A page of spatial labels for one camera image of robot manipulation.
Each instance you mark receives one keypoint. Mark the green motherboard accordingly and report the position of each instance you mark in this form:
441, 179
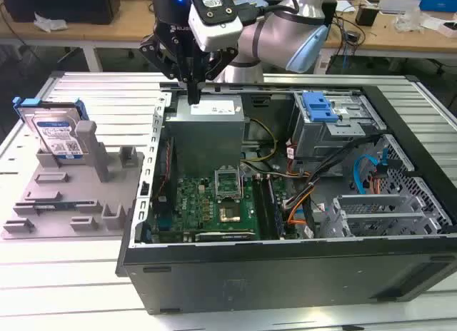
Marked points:
193, 202

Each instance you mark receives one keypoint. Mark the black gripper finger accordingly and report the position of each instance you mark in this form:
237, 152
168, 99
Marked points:
223, 63
160, 54

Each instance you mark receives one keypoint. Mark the grey metal disk bay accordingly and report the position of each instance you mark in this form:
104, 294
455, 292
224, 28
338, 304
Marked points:
337, 222

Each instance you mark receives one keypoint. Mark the black speaker box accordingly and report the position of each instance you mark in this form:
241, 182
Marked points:
332, 13

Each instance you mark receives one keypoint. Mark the black RAM slot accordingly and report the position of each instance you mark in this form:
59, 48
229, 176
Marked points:
268, 206
259, 206

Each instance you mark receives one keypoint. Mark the clear plastic bag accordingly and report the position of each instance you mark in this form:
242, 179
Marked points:
410, 20

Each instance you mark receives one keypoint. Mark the white flat packaging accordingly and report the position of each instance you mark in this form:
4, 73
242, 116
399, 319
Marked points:
435, 24

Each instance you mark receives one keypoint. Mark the installed RAM stick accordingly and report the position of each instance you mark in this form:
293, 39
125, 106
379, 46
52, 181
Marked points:
277, 209

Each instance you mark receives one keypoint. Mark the black computer under desk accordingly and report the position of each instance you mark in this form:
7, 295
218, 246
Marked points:
360, 65

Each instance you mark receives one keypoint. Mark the small black box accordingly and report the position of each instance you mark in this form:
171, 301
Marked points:
367, 16

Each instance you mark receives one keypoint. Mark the black computer tower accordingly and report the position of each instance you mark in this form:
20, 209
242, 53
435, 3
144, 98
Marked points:
64, 6

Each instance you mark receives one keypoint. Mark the crumpled white plastic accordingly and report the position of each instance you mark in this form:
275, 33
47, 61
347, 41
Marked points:
50, 24

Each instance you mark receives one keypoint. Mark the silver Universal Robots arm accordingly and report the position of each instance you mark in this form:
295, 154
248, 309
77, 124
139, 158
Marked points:
271, 28

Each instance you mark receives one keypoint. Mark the grey plastic parts rack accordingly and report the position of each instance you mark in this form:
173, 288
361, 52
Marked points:
71, 192

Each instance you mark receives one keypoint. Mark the blue plastic drive latch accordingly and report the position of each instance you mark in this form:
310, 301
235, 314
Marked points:
314, 108

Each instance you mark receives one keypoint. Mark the hard disk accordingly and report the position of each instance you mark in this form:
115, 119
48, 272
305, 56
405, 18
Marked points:
53, 135

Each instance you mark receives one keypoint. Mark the black graphics card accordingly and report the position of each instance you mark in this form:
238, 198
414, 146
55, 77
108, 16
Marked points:
225, 235

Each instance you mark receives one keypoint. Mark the grey flat laptop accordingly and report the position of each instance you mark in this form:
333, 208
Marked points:
396, 6

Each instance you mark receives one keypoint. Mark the blue cardboard box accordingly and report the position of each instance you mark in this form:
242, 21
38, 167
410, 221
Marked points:
439, 4

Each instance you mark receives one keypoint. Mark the grey metal drive cage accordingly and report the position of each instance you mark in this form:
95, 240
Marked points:
321, 138

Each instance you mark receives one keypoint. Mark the spare RAM stick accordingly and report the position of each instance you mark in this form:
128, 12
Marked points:
53, 204

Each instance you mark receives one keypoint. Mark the grey power supply unit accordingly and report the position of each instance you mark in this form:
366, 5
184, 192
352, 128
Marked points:
203, 138

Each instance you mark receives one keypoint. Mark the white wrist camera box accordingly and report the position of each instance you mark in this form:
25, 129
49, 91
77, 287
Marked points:
218, 35

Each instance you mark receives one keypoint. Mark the wooden desk white frame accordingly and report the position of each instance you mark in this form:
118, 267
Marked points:
125, 24

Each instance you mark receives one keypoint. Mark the CPU socket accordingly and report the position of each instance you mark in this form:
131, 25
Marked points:
230, 213

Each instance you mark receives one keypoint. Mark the black open PC case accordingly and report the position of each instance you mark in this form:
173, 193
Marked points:
285, 274

